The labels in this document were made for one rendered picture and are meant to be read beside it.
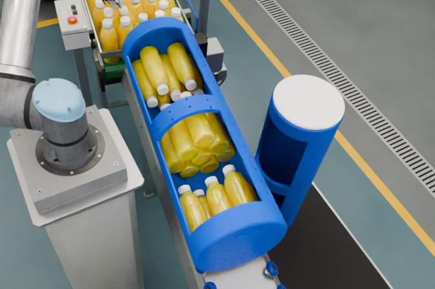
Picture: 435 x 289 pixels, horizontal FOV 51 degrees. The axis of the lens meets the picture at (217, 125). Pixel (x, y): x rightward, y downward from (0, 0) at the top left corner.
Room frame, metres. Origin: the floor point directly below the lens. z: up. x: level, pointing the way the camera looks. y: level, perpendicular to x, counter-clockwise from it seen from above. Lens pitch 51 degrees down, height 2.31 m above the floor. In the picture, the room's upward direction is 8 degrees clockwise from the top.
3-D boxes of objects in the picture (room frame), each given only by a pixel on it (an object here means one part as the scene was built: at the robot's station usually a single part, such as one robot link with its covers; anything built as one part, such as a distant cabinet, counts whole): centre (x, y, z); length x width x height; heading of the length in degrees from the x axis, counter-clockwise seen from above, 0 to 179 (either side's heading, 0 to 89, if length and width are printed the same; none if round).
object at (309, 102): (1.21, -0.33, 1.03); 0.28 x 0.28 x 0.01
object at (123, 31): (1.44, 0.43, 0.99); 0.07 x 0.07 x 0.19
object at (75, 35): (1.43, 0.65, 1.05); 0.20 x 0.10 x 0.10; 27
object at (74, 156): (0.72, 0.40, 1.27); 0.15 x 0.15 x 0.10
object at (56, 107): (0.72, 0.41, 1.38); 0.13 x 0.12 x 0.14; 92
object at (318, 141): (1.21, -0.33, 0.59); 0.28 x 0.28 x 0.88
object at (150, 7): (1.62, 0.36, 0.99); 0.07 x 0.07 x 0.19
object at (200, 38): (1.51, 0.14, 0.95); 0.10 x 0.07 x 0.10; 117
